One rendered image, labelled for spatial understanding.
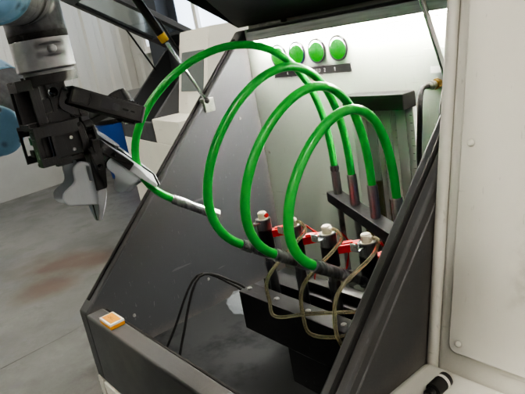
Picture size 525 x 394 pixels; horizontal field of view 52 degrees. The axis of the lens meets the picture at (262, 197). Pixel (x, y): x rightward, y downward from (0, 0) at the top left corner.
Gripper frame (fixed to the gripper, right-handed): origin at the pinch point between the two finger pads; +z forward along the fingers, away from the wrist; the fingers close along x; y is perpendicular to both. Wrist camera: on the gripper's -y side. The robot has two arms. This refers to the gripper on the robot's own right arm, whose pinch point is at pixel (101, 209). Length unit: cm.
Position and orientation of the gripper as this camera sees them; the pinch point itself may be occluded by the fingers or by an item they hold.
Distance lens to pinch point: 82.1
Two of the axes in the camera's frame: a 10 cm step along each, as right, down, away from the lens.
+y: -7.5, 3.1, -5.8
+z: 1.7, 9.4, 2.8
